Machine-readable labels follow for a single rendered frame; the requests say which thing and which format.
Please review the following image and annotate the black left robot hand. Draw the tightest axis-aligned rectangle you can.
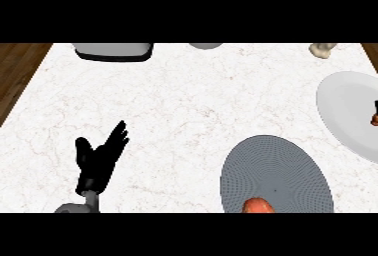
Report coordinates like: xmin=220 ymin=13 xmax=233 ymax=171
xmin=74 ymin=120 xmax=131 ymax=196

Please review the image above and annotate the orange croissant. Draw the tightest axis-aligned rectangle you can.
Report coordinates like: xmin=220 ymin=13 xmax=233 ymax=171
xmin=242 ymin=197 xmax=276 ymax=214

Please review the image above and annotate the grey round placemat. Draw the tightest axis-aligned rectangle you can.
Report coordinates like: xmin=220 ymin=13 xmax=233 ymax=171
xmin=218 ymin=134 xmax=335 ymax=214

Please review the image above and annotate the white round plate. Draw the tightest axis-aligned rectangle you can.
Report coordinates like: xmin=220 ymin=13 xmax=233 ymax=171
xmin=314 ymin=70 xmax=378 ymax=165

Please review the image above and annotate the grey and black appliance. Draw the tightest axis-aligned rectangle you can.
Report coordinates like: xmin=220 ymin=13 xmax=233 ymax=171
xmin=71 ymin=43 xmax=155 ymax=63

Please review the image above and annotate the grey round object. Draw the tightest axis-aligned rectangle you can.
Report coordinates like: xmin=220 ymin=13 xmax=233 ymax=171
xmin=187 ymin=43 xmax=224 ymax=51

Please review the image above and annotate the beige knobbly object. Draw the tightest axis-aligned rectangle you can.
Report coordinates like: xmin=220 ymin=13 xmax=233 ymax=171
xmin=309 ymin=43 xmax=338 ymax=60

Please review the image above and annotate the small brown and black object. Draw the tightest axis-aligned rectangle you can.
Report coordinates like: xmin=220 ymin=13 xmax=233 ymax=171
xmin=369 ymin=100 xmax=378 ymax=127

